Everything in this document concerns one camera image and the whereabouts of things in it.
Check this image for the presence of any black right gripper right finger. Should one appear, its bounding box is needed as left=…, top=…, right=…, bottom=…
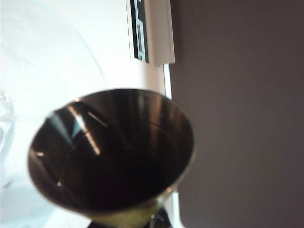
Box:
left=148, top=205, right=176, bottom=228

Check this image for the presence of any gold double jigger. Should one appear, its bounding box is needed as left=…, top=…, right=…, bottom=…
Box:
left=26, top=88, right=197, bottom=228

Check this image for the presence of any clear wine glass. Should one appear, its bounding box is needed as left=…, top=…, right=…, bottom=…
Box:
left=0, top=4, right=110, bottom=190

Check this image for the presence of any wide brown desk partition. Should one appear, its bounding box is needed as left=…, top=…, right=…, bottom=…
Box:
left=170, top=0, right=304, bottom=228

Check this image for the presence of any beige cable tray flap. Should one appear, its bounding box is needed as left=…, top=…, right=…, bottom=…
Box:
left=144, top=0, right=176, bottom=67

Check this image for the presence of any black desk cable slot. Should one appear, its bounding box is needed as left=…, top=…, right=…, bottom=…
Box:
left=129, top=0, right=150, bottom=63

